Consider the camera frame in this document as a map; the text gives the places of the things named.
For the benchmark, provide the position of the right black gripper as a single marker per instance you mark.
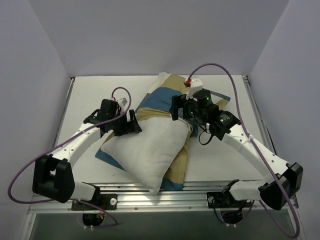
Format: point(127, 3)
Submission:
point(179, 107)

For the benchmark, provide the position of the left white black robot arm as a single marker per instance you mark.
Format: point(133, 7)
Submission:
point(53, 172)

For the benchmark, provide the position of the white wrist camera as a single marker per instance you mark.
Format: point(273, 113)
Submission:
point(122, 102)
point(194, 85)

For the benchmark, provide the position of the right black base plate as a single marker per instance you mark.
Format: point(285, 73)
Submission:
point(221, 200)

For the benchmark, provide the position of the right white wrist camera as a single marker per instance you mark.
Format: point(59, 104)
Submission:
point(194, 85)

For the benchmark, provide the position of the left aluminium side rail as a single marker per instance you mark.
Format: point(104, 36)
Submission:
point(67, 99)

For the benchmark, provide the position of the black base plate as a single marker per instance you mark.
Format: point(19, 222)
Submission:
point(221, 200)
point(107, 202)

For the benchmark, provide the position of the blue beige white pillowcase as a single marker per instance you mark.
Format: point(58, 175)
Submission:
point(157, 101)

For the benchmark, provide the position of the aluminium front rail frame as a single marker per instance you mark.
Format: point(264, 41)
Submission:
point(132, 197)

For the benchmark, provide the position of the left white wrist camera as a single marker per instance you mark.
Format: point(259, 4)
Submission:
point(122, 102)

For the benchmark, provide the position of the white pillow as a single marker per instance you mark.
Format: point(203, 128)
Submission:
point(156, 157)

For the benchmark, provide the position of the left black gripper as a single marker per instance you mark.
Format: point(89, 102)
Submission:
point(126, 122)

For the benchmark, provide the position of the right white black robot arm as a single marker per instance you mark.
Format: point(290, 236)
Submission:
point(280, 179)

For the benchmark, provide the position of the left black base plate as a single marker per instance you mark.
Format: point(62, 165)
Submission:
point(107, 202)

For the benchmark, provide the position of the aluminium side rail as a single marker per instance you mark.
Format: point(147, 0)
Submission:
point(263, 129)
point(67, 99)

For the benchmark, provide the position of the right aluminium side rail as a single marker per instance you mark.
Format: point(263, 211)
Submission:
point(263, 129)

